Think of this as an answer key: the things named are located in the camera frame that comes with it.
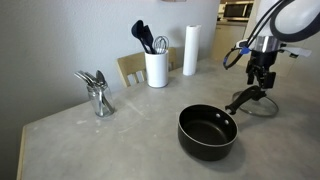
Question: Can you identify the silver cutlery handle middle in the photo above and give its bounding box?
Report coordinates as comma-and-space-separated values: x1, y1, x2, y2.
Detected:
79, 71, 96, 85

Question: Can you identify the glass lid with black knob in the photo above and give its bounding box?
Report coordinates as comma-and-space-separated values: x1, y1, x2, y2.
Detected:
226, 90, 279, 117

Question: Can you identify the microwave oven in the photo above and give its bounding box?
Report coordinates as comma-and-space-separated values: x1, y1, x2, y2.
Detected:
223, 1, 254, 18

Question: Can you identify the glass jar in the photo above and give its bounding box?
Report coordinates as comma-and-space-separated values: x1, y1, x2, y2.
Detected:
87, 85, 115, 117

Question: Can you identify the silver spoon in jar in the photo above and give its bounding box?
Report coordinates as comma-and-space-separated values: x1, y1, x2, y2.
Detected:
96, 70, 114, 113

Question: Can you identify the metal whisk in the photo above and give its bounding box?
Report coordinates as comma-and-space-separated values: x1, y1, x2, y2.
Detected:
153, 36, 169, 54

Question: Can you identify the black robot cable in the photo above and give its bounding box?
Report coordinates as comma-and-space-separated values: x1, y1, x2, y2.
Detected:
222, 0, 296, 71

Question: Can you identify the black spatula utensil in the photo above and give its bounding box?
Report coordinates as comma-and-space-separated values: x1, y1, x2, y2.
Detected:
144, 25, 155, 54

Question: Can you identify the black spoon utensil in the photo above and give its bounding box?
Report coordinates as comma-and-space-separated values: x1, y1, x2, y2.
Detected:
131, 20, 150, 53

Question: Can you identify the white paper towel roll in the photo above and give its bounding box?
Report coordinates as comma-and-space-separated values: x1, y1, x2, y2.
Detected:
183, 25, 201, 76

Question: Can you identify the black saucepan with handle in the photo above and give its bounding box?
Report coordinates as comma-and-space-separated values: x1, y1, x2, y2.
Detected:
178, 85, 266, 161

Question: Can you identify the white ceramic utensil holder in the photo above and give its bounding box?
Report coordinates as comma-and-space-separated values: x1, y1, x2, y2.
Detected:
145, 51, 169, 88

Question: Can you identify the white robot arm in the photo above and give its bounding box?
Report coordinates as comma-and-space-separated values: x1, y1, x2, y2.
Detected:
239, 0, 320, 89

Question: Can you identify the silver cutlery handle left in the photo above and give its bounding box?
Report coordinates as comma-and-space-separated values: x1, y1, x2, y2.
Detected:
74, 72, 91, 85

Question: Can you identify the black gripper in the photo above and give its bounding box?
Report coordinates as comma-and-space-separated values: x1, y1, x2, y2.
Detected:
246, 50, 277, 89

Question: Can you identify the beige kitchen cabinet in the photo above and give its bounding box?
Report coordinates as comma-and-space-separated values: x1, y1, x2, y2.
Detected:
210, 22, 246, 62

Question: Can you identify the wooden chair behind table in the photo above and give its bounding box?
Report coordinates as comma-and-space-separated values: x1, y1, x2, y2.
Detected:
117, 47, 177, 87

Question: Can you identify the silver cutlery handle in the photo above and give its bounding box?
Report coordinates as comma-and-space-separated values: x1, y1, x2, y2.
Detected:
79, 71, 96, 85
74, 72, 91, 85

